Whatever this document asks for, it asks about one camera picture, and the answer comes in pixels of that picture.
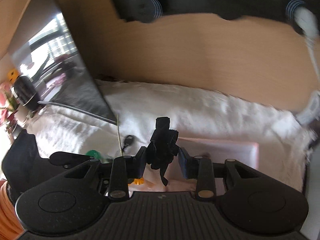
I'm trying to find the pink artificial flowers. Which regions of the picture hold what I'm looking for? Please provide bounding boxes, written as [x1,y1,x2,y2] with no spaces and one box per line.
[1,81,20,134]

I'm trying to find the yellow plush toy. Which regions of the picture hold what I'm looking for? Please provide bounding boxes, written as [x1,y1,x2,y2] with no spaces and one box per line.
[7,68,20,83]

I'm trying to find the orange soft toy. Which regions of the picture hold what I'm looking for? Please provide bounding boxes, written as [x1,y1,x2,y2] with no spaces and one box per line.
[128,178,145,185]

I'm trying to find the black round speaker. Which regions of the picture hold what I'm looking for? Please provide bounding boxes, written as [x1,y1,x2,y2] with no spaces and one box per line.
[13,75,41,112]

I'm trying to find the black flat screen television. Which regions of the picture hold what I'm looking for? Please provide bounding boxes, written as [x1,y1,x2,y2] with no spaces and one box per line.
[8,0,117,124]

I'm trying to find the white plug and cable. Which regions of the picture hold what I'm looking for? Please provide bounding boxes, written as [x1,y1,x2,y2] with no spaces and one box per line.
[292,6,320,126]

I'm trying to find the pink open gift box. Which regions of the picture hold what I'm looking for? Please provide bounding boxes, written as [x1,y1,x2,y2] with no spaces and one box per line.
[141,138,259,192]

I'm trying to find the white textured blanket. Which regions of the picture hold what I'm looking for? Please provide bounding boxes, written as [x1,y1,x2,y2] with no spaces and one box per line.
[27,81,314,190]

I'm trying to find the green lid glass jar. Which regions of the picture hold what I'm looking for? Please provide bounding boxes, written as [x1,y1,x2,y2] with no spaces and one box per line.
[85,150,113,164]

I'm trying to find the black fabric bow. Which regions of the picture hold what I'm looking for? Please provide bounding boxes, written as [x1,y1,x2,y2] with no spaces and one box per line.
[146,116,179,186]

